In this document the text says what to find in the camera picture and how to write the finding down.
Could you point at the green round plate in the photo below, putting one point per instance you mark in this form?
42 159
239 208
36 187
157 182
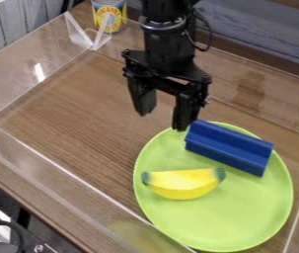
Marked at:
234 218

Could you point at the black device with knob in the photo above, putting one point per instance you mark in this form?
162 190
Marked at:
35 244

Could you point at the blue foam block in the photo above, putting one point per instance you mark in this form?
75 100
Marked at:
229 146

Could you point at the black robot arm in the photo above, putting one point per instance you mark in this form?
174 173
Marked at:
162 10

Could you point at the yellow toy banana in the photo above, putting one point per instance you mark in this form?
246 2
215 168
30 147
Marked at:
185 184

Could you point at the yellow labelled tin can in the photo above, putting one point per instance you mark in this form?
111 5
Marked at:
110 15

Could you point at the clear acrylic enclosure wall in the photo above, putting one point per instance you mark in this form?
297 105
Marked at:
71 133

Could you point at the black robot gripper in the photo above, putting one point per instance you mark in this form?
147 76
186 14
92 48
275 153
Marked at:
163 67

